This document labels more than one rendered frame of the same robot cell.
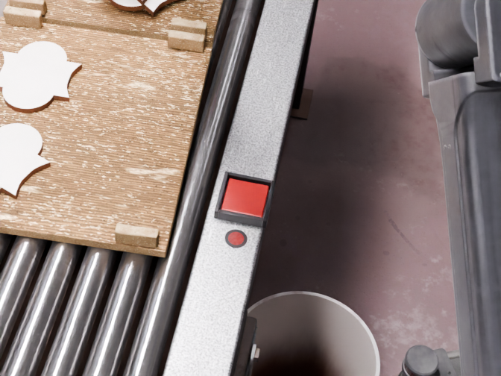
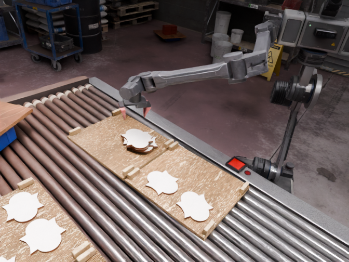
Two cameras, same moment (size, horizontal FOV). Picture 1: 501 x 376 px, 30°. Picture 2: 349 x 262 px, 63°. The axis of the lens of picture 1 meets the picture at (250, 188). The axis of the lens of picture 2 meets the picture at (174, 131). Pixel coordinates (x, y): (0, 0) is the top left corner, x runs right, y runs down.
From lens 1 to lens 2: 1.16 m
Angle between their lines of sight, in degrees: 42
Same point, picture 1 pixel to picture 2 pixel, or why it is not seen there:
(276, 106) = (204, 144)
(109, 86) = (178, 169)
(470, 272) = not seen: outside the picture
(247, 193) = (235, 162)
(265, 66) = (188, 140)
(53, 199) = (217, 200)
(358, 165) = not seen: hidden behind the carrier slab
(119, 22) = (151, 156)
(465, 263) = not seen: outside the picture
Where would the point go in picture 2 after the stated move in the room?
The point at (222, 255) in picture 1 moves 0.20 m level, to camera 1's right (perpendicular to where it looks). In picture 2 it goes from (252, 178) to (269, 157)
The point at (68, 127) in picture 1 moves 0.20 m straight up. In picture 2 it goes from (189, 185) to (195, 148)
